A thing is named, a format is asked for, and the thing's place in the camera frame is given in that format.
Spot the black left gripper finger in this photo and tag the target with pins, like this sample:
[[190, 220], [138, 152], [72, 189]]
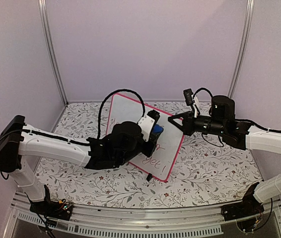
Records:
[[149, 148], [154, 137]]

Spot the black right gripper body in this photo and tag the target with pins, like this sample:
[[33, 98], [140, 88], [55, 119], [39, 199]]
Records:
[[214, 127]]

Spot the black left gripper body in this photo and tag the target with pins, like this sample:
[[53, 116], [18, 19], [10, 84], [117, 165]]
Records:
[[128, 156]]

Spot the pink framed whiteboard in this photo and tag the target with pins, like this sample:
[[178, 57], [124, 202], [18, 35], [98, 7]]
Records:
[[160, 164]]

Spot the blue whiteboard eraser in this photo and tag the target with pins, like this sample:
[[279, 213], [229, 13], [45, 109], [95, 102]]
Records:
[[157, 129]]

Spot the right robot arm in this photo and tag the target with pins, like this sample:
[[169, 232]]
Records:
[[266, 142]]

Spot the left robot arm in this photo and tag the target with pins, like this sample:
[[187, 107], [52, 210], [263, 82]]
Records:
[[19, 139]]

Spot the floral table mat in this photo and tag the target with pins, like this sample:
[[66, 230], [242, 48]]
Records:
[[204, 173]]

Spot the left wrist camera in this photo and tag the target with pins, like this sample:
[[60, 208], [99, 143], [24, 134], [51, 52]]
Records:
[[147, 123]]

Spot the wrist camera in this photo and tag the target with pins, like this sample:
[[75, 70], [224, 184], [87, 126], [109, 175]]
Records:
[[192, 101], [147, 123]]

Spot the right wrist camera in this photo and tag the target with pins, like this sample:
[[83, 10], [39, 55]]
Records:
[[192, 101]]

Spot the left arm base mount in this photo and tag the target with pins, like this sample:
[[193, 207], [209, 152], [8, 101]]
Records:
[[53, 209]]

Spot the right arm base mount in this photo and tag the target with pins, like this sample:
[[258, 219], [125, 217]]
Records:
[[247, 215]]

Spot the front aluminium rail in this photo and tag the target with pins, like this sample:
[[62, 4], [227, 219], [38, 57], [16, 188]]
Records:
[[191, 222]]

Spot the right aluminium frame post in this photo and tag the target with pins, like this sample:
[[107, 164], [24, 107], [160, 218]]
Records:
[[242, 48]]

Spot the aluminium frame post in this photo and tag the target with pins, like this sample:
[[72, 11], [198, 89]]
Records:
[[51, 51], [242, 48]]

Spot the left aluminium frame post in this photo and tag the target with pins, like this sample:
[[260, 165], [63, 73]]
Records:
[[51, 51]]

